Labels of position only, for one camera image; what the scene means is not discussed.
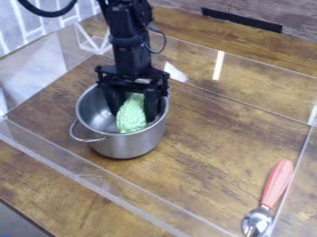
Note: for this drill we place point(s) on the green bitter gourd toy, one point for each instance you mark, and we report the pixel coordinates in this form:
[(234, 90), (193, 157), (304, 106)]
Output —
[(130, 117)]

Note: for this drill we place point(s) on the silver metal pot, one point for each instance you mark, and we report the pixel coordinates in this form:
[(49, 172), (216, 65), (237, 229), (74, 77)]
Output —
[(94, 128)]

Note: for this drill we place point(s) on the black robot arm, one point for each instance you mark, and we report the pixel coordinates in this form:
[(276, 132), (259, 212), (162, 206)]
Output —
[(129, 17)]

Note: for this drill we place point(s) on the red handled metal spoon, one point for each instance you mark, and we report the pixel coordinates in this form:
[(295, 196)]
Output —
[(259, 220)]

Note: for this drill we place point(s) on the black bar on table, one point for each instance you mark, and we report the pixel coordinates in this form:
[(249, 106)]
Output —
[(256, 23)]

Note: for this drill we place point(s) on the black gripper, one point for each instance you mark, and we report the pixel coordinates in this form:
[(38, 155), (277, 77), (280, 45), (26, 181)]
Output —
[(133, 75)]

